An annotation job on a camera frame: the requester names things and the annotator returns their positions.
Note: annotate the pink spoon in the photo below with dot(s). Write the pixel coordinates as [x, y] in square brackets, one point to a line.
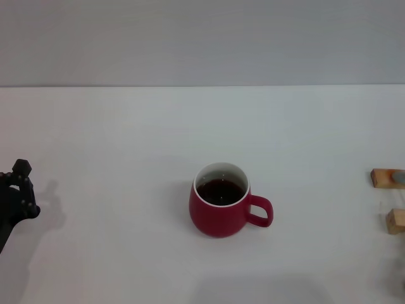
[399, 176]

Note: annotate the dark coffee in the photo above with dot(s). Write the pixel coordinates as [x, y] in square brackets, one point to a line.
[220, 191]

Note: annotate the short wooden block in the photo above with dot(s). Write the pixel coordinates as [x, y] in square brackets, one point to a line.
[395, 221]

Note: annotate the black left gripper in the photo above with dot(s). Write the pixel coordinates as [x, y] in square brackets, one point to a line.
[9, 206]

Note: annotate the red ceramic mug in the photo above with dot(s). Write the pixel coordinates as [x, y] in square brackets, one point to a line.
[218, 220]

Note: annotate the long wooden block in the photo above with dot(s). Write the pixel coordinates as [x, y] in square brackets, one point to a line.
[381, 179]

